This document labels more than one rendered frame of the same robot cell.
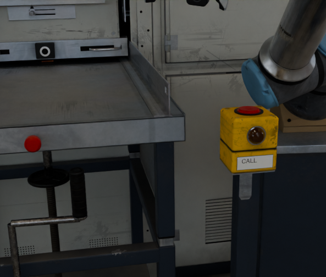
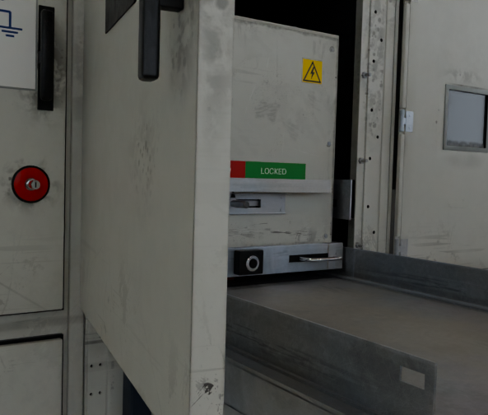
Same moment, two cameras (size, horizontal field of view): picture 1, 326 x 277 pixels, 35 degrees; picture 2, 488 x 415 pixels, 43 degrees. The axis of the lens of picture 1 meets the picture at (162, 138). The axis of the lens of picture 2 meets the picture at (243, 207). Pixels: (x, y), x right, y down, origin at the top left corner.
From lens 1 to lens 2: 104 cm
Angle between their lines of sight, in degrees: 28
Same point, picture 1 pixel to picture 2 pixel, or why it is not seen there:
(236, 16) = (462, 216)
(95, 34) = (305, 238)
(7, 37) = not seen: hidden behind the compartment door
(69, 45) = (276, 254)
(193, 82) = not seen: hidden behind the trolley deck
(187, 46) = (416, 254)
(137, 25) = (362, 225)
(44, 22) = (245, 219)
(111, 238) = not seen: outside the picture
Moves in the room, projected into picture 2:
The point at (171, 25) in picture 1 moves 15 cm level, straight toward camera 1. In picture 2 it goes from (402, 225) to (446, 230)
